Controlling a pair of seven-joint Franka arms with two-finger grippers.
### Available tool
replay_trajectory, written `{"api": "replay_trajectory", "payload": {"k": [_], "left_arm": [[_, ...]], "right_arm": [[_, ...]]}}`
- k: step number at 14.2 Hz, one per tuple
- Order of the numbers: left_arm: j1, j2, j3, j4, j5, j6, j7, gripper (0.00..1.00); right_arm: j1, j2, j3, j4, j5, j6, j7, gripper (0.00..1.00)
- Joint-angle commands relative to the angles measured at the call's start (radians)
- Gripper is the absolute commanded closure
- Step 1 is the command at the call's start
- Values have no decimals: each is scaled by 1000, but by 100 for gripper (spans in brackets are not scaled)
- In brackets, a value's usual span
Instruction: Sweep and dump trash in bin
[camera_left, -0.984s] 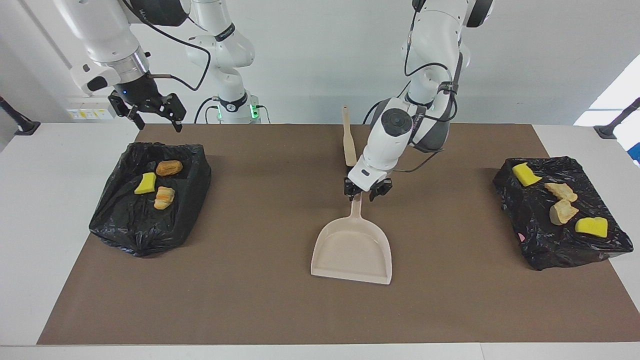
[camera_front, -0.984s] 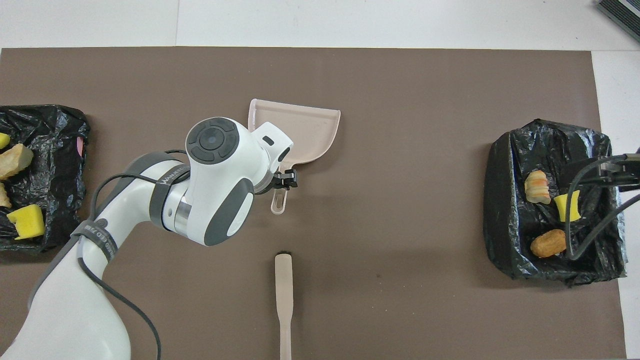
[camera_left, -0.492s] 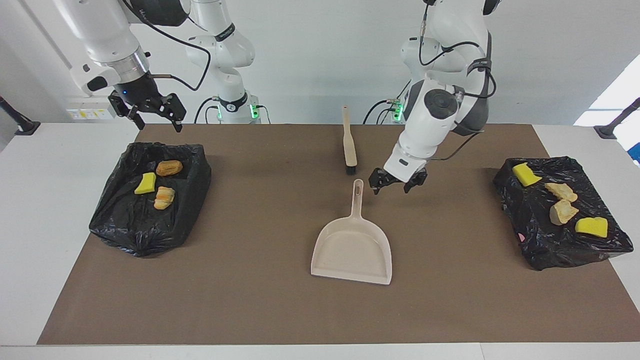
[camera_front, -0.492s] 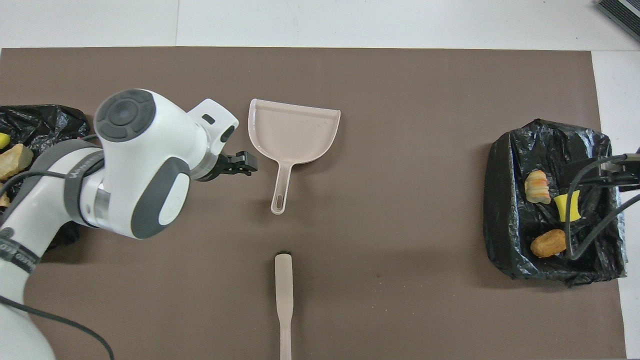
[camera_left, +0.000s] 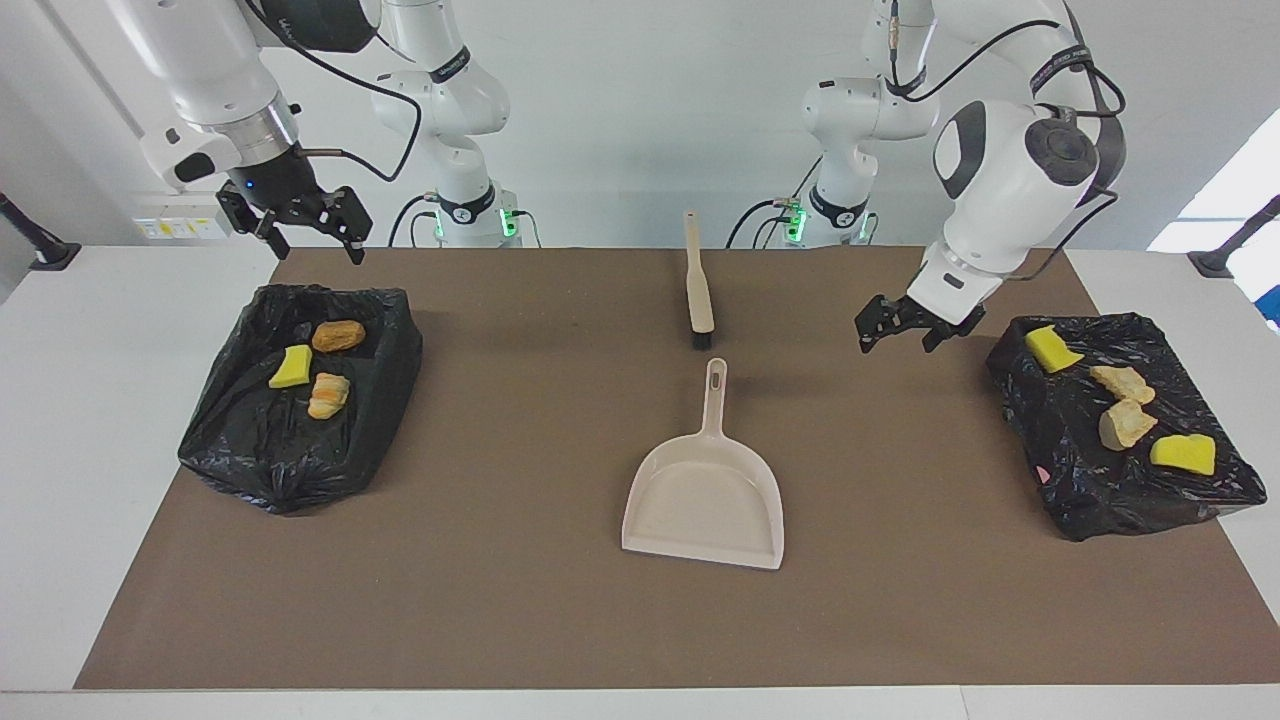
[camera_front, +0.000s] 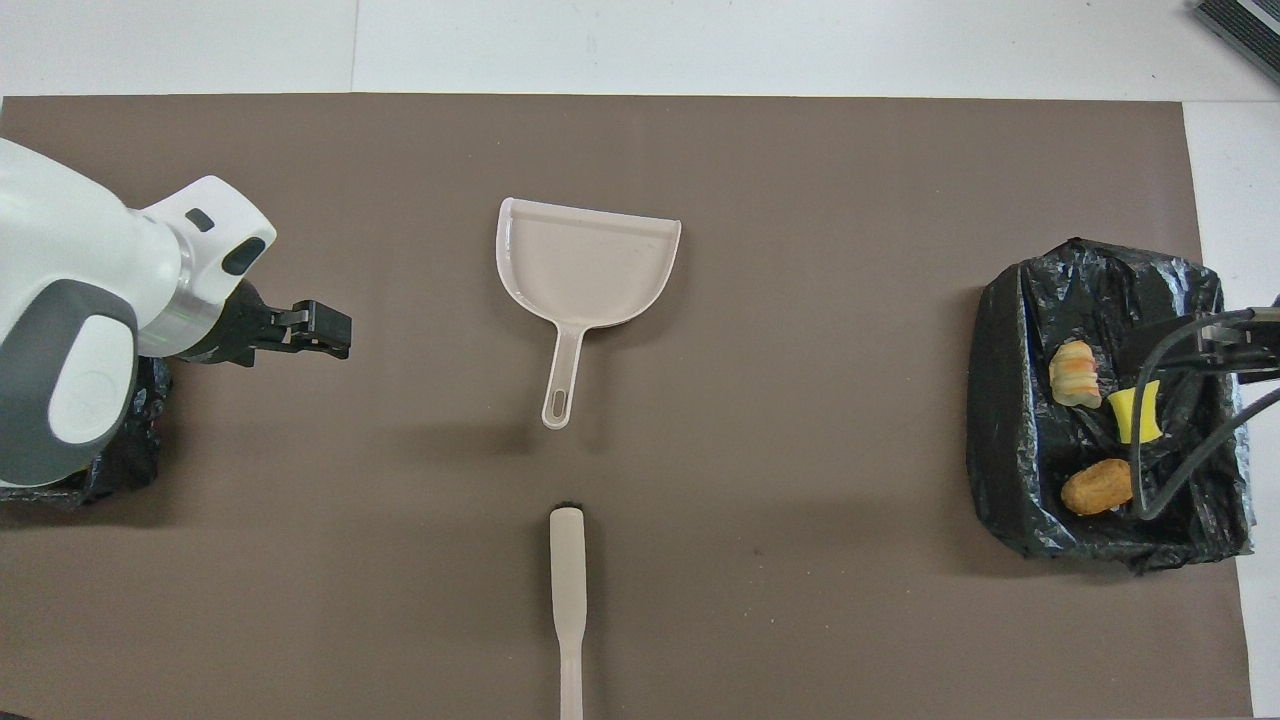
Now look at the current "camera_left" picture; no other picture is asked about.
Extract brown bread roll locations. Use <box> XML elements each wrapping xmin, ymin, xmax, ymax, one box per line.
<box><xmin>311</xmin><ymin>319</ymin><xmax>367</xmax><ymax>353</ymax></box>

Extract grey wall conduit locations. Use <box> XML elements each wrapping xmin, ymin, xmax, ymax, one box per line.
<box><xmin>38</xmin><ymin>0</ymin><xmax>151</xmax><ymax>141</ymax></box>

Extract orange croissant piece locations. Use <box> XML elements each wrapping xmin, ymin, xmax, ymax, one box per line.
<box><xmin>1098</xmin><ymin>399</ymin><xmax>1160</xmax><ymax>452</ymax></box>

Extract white wall outlet box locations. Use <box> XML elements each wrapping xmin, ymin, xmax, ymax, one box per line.
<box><xmin>133</xmin><ymin>192</ymin><xmax>241</xmax><ymax>241</ymax></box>

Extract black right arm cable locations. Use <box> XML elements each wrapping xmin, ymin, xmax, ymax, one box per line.
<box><xmin>243</xmin><ymin>0</ymin><xmax>423</xmax><ymax>184</ymax></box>

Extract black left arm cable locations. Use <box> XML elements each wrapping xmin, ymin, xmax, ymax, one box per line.
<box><xmin>888</xmin><ymin>0</ymin><xmax>1129</xmax><ymax>283</ymax></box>

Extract brown table mat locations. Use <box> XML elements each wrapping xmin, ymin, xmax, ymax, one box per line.
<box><xmin>75</xmin><ymin>247</ymin><xmax>1280</xmax><ymax>691</ymax></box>

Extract beige hand brush black bristles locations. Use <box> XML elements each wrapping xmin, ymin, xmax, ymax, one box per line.
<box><xmin>683</xmin><ymin>209</ymin><xmax>717</xmax><ymax>350</ymax></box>

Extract black stand foot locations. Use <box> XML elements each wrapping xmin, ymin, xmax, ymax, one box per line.
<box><xmin>0</xmin><ymin>190</ymin><xmax>81</xmax><ymax>271</ymax></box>
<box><xmin>1188</xmin><ymin>195</ymin><xmax>1280</xmax><ymax>279</ymax></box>

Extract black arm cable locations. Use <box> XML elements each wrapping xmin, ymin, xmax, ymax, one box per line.
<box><xmin>888</xmin><ymin>0</ymin><xmax>1129</xmax><ymax>283</ymax></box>
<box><xmin>243</xmin><ymin>0</ymin><xmax>423</xmax><ymax>184</ymax></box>

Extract black base cable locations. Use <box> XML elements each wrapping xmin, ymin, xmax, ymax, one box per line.
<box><xmin>725</xmin><ymin>198</ymin><xmax>801</xmax><ymax>248</ymax></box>
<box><xmin>388</xmin><ymin>195</ymin><xmax>441</xmax><ymax>248</ymax></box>

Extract pale striped bread piece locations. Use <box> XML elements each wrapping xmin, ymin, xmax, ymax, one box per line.
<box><xmin>307</xmin><ymin>372</ymin><xmax>351</xmax><ymax>420</ymax></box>

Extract black trash bag bin pink spot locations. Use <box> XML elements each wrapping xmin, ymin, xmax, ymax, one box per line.
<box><xmin>986</xmin><ymin>313</ymin><xmax>1268</xmax><ymax>542</ymax></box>

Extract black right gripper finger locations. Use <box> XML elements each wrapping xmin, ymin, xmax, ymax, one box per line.
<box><xmin>322</xmin><ymin>186</ymin><xmax>374</xmax><ymax>267</ymax></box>
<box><xmin>216</xmin><ymin>190</ymin><xmax>291</xmax><ymax>263</ymax></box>

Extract yellow sponge piece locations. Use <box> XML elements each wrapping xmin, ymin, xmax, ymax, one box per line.
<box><xmin>268</xmin><ymin>345</ymin><xmax>314</xmax><ymax>390</ymax></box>
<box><xmin>1024</xmin><ymin>325</ymin><xmax>1086</xmax><ymax>375</ymax></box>
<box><xmin>1149</xmin><ymin>432</ymin><xmax>1219</xmax><ymax>477</ymax></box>

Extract pale bread chunk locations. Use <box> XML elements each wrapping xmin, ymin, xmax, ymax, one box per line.
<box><xmin>1089</xmin><ymin>364</ymin><xmax>1157</xmax><ymax>406</ymax></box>

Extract beige plastic dustpan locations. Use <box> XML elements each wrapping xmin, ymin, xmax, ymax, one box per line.
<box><xmin>621</xmin><ymin>357</ymin><xmax>786</xmax><ymax>572</ymax></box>

